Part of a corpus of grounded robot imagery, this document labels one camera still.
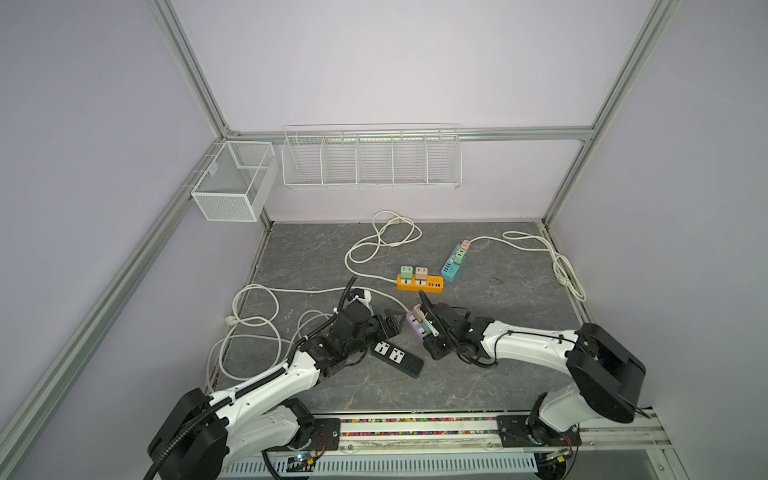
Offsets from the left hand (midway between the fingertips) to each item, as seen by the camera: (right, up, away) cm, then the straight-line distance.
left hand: (397, 325), depth 79 cm
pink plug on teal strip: (+25, +22, +26) cm, 42 cm away
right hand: (+10, -7, +8) cm, 15 cm away
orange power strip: (+12, +9, +20) cm, 25 cm away
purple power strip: (+6, -3, +10) cm, 12 cm away
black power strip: (0, -11, +4) cm, 11 cm away
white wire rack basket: (-7, +52, +20) cm, 56 cm away
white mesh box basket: (-54, +43, +20) cm, 72 cm away
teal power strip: (+19, +13, +24) cm, 33 cm away
